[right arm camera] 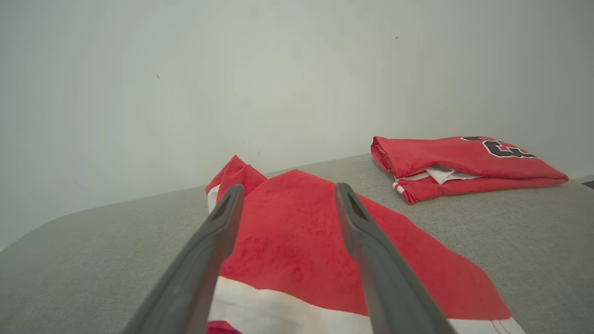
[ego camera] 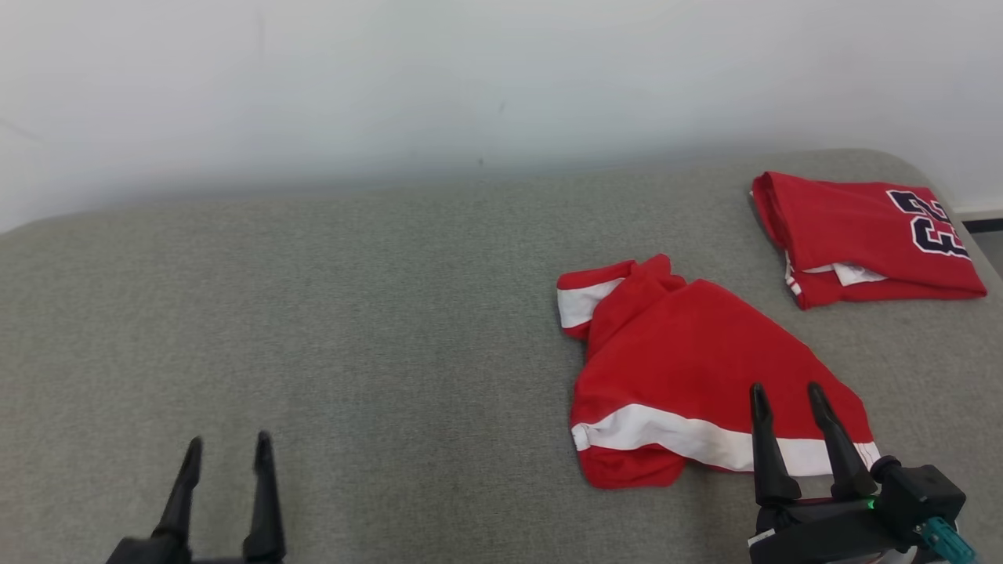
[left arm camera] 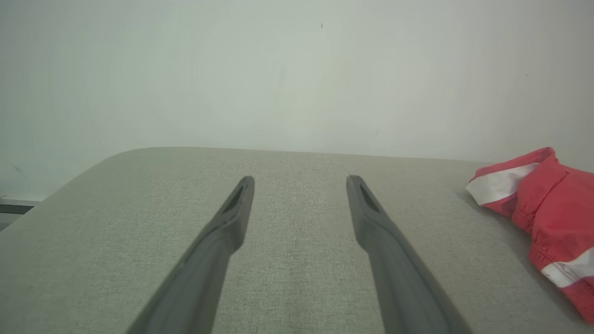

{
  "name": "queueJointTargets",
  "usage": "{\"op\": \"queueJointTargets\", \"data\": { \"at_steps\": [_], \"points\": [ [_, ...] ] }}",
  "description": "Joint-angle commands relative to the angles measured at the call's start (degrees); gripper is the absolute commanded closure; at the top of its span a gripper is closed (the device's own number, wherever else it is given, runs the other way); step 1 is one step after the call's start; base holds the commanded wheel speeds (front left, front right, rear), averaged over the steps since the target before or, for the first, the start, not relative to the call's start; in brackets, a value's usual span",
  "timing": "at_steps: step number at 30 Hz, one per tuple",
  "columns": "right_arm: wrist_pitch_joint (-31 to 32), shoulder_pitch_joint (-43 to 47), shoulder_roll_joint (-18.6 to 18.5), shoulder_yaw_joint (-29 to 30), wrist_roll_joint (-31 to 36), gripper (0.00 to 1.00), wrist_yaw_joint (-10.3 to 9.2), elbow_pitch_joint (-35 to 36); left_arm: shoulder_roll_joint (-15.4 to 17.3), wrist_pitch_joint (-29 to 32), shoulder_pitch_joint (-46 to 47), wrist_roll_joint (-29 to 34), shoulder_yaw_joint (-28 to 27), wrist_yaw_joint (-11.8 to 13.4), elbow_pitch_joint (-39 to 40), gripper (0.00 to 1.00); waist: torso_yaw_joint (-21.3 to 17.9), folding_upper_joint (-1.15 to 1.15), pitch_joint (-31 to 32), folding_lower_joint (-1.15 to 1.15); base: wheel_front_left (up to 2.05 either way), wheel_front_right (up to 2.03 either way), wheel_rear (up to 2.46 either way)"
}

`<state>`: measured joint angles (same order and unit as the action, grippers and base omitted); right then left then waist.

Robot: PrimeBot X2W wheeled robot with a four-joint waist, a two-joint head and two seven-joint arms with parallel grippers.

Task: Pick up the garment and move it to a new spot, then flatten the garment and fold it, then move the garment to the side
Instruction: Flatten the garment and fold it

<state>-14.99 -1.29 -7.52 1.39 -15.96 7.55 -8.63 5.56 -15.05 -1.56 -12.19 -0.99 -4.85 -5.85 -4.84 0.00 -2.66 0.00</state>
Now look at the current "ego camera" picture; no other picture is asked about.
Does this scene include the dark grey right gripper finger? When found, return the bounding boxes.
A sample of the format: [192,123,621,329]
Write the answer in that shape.
[806,381,878,501]
[748,381,803,507]

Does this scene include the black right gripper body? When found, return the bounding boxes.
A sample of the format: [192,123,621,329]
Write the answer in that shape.
[748,497,923,564]

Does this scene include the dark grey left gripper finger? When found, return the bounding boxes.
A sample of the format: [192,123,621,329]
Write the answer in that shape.
[242,430,288,562]
[152,436,204,544]

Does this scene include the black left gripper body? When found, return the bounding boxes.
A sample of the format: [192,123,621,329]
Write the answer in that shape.
[105,534,288,564]

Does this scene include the red shorts with white stripe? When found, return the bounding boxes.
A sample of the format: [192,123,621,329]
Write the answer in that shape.
[556,252,883,491]

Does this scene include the red jersey with white sleeves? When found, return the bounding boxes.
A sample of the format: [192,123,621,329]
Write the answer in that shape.
[750,170,989,311]

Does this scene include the white and black baseboard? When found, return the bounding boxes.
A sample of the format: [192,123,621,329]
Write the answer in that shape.
[951,204,1003,235]

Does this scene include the teal cable connector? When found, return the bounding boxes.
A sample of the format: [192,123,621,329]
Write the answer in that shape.
[920,516,978,564]

